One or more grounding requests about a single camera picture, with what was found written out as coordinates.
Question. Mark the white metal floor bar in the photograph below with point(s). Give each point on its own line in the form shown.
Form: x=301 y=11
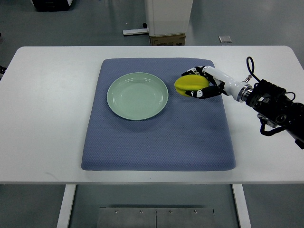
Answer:
x=135 y=32

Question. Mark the blue textured mat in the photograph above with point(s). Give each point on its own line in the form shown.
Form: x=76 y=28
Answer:
x=187 y=135

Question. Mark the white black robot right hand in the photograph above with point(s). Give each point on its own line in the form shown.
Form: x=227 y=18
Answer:
x=219 y=83

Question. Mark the white pedestal cabinet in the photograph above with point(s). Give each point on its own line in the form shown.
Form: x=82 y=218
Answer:
x=167 y=17

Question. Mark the yellow starfruit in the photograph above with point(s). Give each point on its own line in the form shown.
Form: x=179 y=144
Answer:
x=191 y=85

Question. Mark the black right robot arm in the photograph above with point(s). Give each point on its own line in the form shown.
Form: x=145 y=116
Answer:
x=276 y=111

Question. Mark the white right table leg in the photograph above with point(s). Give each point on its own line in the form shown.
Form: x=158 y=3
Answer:
x=241 y=206

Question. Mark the small grey floor plate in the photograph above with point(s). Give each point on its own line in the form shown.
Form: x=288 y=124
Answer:
x=225 y=39

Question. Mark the black object at left edge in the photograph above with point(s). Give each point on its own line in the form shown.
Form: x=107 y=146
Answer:
x=2 y=70

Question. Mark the light green plate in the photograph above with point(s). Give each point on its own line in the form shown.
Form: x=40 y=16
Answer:
x=137 y=96

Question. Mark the white table leg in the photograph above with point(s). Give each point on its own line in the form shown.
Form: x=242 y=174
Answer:
x=241 y=206
x=66 y=206

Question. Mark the grey metal base plate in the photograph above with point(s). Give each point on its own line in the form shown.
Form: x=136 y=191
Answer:
x=156 y=218

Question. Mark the white left table leg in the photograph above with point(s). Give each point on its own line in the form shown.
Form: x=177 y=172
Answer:
x=66 y=206

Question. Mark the brown cardboard box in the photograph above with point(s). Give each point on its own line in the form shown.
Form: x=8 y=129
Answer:
x=170 y=40

